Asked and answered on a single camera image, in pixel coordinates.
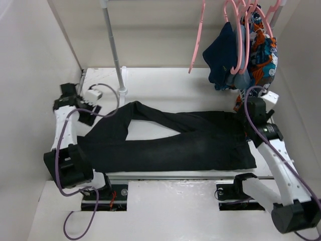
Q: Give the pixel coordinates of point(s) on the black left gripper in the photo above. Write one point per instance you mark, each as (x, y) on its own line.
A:
(89, 119)

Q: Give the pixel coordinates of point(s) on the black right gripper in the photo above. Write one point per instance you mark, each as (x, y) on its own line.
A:
(269, 113)

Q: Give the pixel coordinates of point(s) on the black trousers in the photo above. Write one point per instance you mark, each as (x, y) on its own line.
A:
(205, 140)

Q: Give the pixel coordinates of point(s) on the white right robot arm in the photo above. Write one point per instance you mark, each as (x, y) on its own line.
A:
(294, 207)

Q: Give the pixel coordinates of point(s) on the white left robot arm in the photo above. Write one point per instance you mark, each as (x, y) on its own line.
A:
(66, 162)

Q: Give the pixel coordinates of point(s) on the pink hanger with navy garment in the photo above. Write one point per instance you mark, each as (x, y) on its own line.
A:
(240, 10)

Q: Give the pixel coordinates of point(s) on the pink hanger with patterned garment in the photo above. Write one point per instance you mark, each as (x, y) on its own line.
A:
(253, 7)

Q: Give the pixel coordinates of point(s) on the empty pink hanger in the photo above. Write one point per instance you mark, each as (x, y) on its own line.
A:
(198, 37)

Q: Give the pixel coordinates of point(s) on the grey blue hanging garment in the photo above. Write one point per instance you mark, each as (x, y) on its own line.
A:
(239, 81)

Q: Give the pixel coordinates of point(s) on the white rack left foot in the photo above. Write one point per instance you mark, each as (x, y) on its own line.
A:
(122, 78)

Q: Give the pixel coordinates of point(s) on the patterned orange teal garment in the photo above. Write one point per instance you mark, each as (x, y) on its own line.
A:
(262, 57)

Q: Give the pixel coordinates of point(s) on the navy blue hanging garment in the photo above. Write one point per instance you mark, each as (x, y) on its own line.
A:
(221, 56)

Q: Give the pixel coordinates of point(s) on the silver rack right pole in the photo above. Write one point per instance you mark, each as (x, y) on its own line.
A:
(276, 10)

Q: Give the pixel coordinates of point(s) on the silver rack pole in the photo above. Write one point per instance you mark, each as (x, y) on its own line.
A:
(276, 10)
(104, 6)

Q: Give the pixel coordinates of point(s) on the silver rack left pole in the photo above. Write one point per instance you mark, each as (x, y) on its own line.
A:
(104, 6)

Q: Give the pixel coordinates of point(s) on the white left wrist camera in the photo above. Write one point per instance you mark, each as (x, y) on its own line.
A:
(92, 95)

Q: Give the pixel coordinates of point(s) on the metal rail strip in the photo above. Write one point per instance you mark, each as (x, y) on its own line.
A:
(173, 175)

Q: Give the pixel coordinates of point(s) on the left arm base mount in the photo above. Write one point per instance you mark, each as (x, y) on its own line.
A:
(115, 200)

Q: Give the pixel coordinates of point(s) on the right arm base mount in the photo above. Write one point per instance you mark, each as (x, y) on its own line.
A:
(229, 199)

